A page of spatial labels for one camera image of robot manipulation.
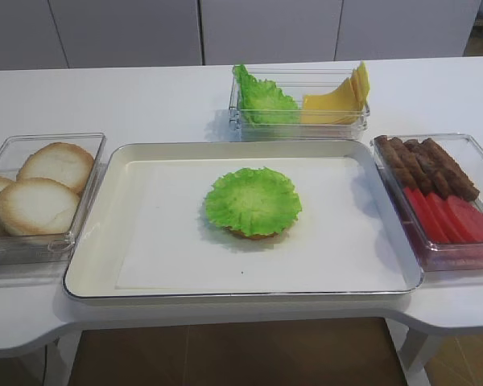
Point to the white metal serving tray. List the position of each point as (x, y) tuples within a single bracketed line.
[(101, 248)]

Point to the front bun half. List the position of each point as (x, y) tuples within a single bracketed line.
[(37, 206)]

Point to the lettuce leaves in container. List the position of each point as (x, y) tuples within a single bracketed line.
[(262, 101)]

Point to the upright cheese slices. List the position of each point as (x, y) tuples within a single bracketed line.
[(362, 82)]

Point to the lettuce leaf on bun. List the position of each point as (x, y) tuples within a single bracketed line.
[(254, 201)]

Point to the bottom bun under lettuce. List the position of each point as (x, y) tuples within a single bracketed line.
[(241, 234)]

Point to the clear bun container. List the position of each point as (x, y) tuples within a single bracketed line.
[(14, 151)]

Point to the clear lettuce cheese container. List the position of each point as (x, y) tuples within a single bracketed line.
[(296, 82)]

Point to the flat cheese slices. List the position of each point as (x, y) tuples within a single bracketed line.
[(341, 106)]

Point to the brown meat patties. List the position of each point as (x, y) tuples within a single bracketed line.
[(427, 166)]

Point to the white paper sheet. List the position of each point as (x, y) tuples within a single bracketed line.
[(346, 239)]

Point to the clear meat tomato container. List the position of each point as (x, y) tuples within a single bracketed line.
[(465, 150)]

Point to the tomato slices in container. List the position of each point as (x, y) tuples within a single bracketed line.
[(446, 221)]

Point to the back bun half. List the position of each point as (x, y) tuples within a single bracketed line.
[(63, 162)]

